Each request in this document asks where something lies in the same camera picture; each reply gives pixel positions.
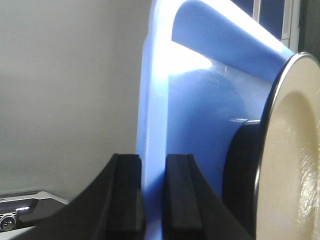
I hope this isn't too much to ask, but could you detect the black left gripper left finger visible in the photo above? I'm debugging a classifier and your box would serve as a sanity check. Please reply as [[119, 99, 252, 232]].
[[24, 154, 145, 240]]

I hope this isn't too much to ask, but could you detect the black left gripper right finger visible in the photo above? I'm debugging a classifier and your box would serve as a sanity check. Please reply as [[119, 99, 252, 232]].
[[162, 154, 256, 240]]

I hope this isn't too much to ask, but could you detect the beige plate with black rim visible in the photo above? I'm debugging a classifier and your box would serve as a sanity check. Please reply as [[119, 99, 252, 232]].
[[222, 52, 320, 240]]

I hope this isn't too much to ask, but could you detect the blue plastic tray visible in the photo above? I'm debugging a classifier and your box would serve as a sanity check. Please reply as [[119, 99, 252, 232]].
[[136, 0, 293, 240]]

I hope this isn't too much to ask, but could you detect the grey device with light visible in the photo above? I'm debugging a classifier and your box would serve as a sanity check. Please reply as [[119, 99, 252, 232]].
[[0, 190, 69, 233]]

